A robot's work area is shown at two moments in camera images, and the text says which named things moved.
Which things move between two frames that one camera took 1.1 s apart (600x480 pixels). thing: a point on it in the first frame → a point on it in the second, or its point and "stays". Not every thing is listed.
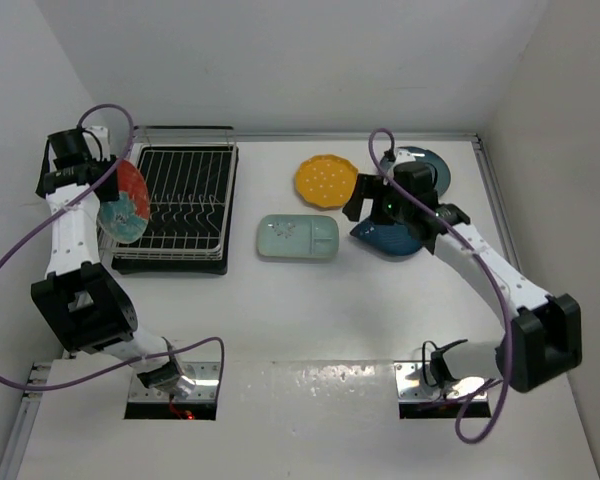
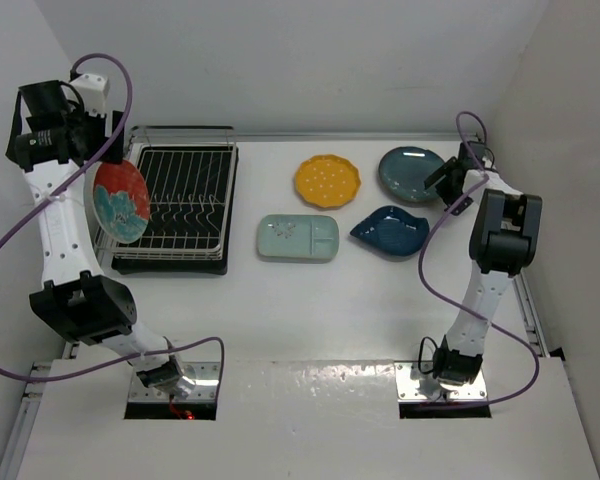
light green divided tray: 298,236 stays
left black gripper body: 109,190 → 90,129
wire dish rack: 188,173 stays
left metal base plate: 205,374 stays
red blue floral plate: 126,218 stays
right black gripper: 372,187 → 452,166
